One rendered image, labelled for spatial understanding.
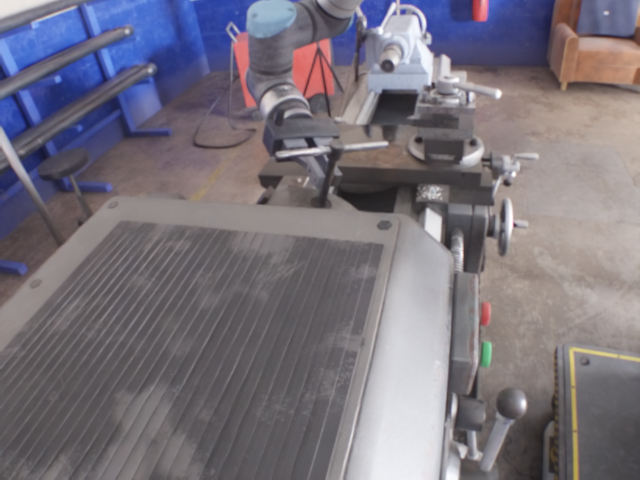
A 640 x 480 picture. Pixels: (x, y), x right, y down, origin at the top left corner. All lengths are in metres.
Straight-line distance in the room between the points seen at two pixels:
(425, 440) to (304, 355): 0.12
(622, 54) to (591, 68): 0.30
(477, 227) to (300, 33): 0.86
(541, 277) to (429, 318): 2.00
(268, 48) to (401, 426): 0.68
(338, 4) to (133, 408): 0.73
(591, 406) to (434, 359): 1.24
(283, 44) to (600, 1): 4.32
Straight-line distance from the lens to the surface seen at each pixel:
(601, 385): 1.67
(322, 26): 0.89
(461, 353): 0.44
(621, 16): 5.04
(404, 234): 0.46
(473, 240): 1.45
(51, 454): 0.39
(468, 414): 0.64
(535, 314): 2.21
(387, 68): 1.78
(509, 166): 1.51
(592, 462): 1.52
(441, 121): 1.29
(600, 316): 2.32
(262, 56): 0.84
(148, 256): 0.50
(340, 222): 0.47
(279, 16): 0.81
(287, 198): 0.75
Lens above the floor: 1.63
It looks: 38 degrees down
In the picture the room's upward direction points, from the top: 9 degrees counter-clockwise
